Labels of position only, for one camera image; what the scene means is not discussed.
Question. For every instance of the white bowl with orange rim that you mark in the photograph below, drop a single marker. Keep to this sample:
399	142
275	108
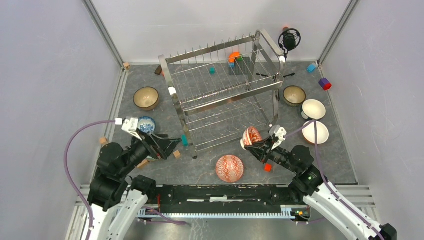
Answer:
315	132

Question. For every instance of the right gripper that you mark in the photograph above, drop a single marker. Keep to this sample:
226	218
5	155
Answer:
259	151

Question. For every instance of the wooden cube at left edge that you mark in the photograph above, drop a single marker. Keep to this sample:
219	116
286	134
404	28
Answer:
103	141

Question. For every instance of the red cube block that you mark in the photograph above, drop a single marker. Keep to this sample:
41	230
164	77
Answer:
267	167

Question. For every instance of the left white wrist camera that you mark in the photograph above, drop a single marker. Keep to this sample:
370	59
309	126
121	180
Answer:
129	125

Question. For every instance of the brown block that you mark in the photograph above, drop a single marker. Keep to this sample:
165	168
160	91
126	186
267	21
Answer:
158	70

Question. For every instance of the light blue block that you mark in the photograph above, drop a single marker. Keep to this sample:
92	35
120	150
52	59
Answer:
312	67

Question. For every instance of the long wooden block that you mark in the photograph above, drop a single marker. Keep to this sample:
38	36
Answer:
143	164

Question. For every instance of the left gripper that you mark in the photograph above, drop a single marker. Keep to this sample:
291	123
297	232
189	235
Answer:
157	145

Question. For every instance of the wooden cube at corner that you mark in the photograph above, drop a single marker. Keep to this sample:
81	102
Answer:
126	65

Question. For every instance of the grey building baseplate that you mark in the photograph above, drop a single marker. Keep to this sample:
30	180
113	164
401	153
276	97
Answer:
240	66

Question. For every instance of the orange arch block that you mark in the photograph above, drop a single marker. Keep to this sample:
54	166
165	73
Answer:
233	57

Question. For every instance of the steel two-tier dish rack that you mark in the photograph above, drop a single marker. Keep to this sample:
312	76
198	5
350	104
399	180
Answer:
215	109

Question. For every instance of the red white patterned bowl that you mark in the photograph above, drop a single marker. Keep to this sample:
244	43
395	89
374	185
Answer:
250	135

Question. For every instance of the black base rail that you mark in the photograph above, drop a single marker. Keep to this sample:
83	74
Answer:
223	199

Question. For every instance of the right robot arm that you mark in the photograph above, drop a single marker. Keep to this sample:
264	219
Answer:
314	189

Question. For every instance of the white blue floral bowl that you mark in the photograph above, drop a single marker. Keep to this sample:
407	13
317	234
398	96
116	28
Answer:
146	124

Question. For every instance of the black microphone on tripod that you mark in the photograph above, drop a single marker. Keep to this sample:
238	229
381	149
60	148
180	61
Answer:
276	52

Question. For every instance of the dark bowl with lattice band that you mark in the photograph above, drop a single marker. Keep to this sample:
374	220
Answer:
294	96

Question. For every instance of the small teal block behind rack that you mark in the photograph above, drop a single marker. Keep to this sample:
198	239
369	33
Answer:
212	70

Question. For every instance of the pink patterned bowl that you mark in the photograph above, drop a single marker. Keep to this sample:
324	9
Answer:
229	168

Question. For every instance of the purple and red block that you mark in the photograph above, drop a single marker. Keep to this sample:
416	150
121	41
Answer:
325	84

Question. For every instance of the small wooden cube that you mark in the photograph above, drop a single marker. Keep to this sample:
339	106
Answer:
177	154

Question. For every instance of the blue rimmed small bowl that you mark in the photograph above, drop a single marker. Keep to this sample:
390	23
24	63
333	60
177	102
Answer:
313	109

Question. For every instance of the copper bowl with floral motif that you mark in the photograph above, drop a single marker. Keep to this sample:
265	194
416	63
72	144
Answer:
146	98

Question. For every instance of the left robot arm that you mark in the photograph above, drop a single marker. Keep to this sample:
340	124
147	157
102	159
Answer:
114	201

